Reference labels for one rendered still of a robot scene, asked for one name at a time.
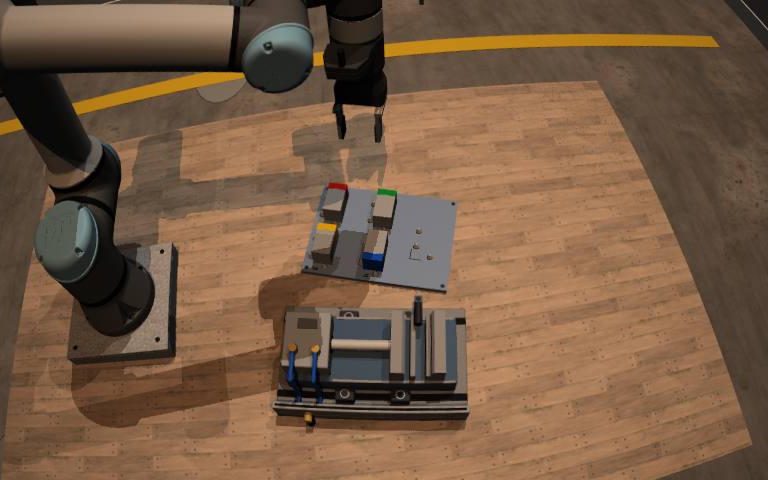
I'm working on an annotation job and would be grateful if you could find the tan flat bar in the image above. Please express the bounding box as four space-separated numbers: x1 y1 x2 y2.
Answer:
410 315 416 380

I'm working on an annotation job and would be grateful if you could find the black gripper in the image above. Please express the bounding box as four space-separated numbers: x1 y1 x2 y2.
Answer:
323 6 387 143

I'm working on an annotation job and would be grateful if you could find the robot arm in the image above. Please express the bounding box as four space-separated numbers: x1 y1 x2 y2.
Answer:
0 0 382 337

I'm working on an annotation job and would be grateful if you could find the grey flat bar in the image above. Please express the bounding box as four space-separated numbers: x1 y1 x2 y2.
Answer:
425 315 431 380

